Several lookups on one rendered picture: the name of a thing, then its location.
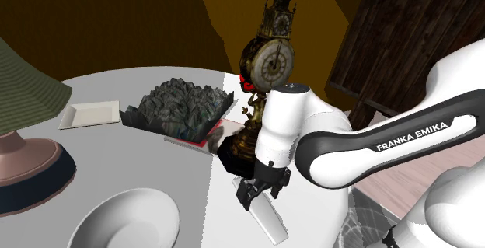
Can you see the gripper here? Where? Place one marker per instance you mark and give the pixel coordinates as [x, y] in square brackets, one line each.
[271, 173]

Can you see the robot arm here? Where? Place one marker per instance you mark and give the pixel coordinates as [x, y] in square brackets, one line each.
[341, 164]

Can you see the white flat remote control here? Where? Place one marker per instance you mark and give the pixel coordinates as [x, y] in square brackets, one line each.
[269, 219]

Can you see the red-edged flat book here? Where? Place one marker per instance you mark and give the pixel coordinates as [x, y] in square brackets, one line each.
[221, 133]

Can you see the grey mountain relief model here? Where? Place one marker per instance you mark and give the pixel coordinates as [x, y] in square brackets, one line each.
[178, 103]

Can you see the ornate brass clock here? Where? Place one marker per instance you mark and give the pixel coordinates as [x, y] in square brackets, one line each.
[271, 63]

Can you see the round white table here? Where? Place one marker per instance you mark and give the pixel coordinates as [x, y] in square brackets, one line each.
[132, 160]

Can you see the white round bowl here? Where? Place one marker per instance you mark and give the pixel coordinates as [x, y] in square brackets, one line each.
[129, 220]

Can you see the white rectangular plate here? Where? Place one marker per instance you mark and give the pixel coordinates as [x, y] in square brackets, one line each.
[91, 113]

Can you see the dark wooden cabinet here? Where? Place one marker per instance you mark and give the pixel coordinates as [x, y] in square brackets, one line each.
[401, 38]

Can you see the green shade table lamp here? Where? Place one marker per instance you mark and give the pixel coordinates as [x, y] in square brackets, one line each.
[26, 126]

